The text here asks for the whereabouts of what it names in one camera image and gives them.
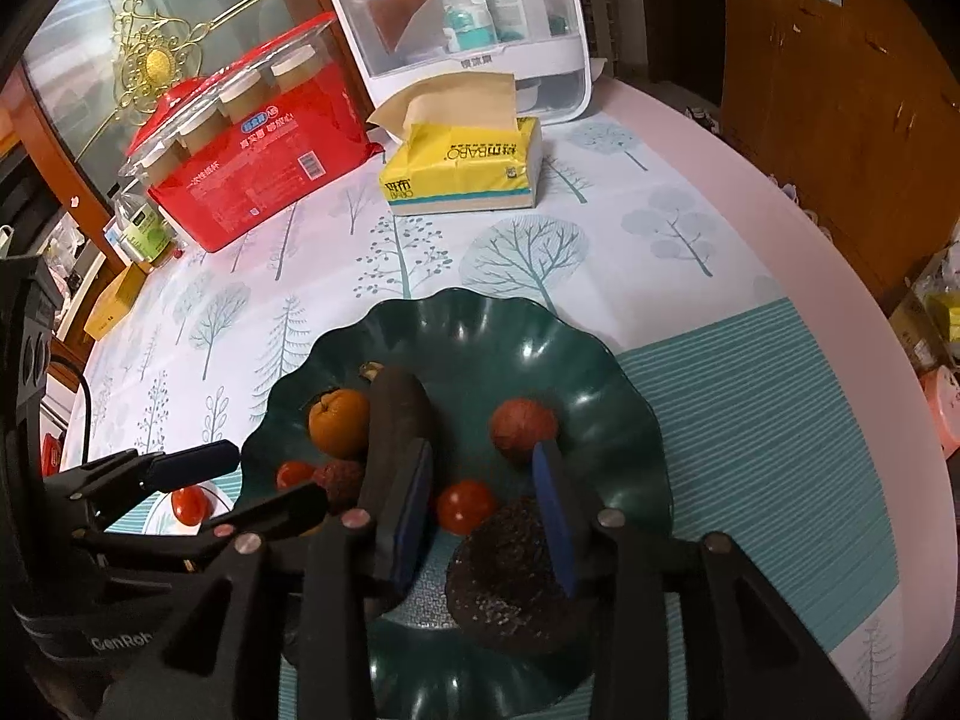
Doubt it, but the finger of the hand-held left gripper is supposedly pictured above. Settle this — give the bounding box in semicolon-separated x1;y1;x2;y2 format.
70;483;329;572
43;440;242;501

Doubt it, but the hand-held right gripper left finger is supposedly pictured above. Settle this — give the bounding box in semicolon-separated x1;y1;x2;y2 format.
97;439;440;720

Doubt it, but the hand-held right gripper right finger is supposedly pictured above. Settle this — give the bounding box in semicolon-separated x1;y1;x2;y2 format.
530;440;897;720

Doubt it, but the white printed plate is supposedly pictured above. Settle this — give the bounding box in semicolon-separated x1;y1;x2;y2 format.
142;483;245;538

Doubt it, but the small red lychee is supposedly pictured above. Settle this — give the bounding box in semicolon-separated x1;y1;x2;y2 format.
319;463;365;512

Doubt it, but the dark avocado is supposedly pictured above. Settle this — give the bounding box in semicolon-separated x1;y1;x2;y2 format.
445;498;595;655

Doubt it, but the big red lychee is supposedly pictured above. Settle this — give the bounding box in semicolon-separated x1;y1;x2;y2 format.
490;399;560;465

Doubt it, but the overripe dark banana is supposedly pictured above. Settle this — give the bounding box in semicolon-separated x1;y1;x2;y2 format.
358;364;440;512

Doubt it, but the small orange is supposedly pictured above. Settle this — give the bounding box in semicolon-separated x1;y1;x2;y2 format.
308;388;373;461

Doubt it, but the dark green scalloped plate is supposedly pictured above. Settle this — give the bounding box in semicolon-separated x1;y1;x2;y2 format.
240;289;673;720

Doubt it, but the yellow cardboard box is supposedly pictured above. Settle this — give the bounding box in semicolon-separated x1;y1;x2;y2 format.
83;262;148;341

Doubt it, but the green label jar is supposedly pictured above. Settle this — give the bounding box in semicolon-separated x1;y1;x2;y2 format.
116;202;175;269

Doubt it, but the red paper cup package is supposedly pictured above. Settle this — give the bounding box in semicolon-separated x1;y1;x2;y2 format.
145;61;388;254

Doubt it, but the yellow tissue pack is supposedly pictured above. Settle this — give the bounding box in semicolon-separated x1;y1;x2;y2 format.
367;74;543;218

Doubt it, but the gold door ornament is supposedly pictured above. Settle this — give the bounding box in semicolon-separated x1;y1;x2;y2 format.
109;0;207;125

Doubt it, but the pink container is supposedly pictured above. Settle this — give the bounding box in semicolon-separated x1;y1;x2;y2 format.
921;366;960;458

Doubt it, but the white storage box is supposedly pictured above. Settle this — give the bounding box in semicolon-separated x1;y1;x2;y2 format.
325;0;595;130

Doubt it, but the brown wooden cabinet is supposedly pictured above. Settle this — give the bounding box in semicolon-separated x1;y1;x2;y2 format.
718;0;960;305

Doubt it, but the white teal bottle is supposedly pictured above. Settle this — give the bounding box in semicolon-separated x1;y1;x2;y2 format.
439;0;496;53

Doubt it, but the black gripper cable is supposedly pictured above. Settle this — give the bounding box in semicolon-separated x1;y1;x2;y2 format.
48;351;95;467

